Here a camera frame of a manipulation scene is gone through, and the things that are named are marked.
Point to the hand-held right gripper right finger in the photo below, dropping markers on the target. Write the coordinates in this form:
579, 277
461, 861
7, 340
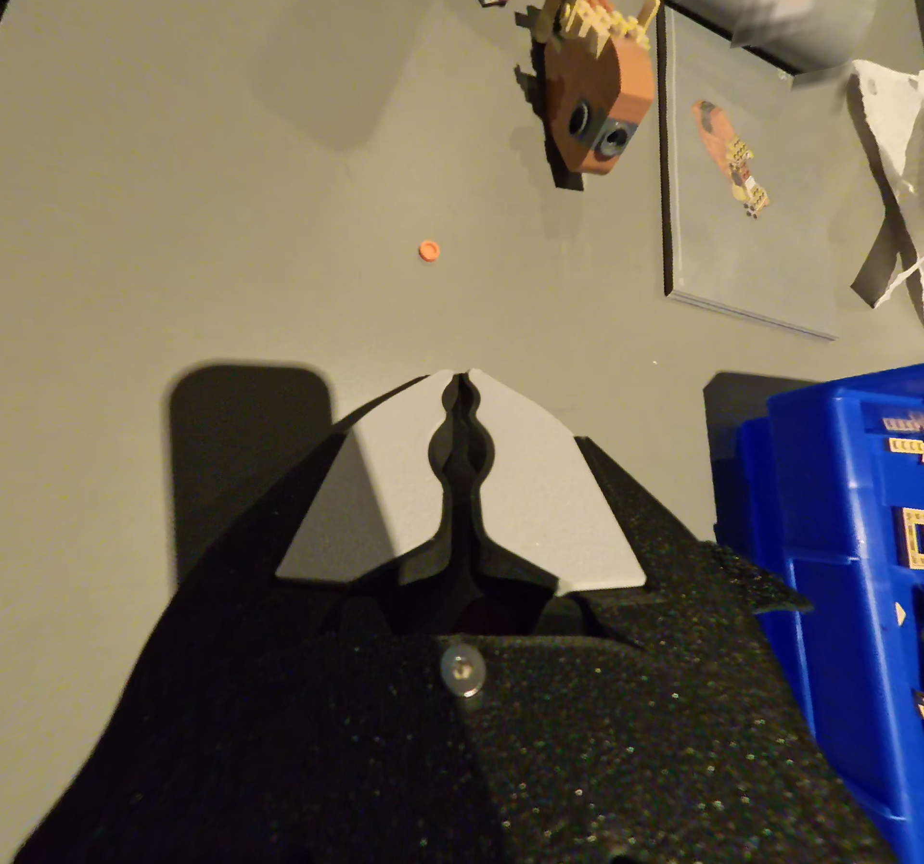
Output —
556, 503

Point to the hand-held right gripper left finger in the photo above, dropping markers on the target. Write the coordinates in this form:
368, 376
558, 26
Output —
382, 489

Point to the orange tan brick model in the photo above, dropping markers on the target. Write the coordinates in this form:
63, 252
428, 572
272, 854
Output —
599, 85

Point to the orange round stud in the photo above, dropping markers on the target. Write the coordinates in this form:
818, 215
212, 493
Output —
429, 250

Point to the blue plastic bin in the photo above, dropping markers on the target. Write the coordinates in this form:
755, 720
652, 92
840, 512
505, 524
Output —
830, 590

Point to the grey instruction booklet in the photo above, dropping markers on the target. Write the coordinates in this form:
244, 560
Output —
794, 229

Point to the torn white paper bag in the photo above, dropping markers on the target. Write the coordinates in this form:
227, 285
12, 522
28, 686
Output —
888, 128

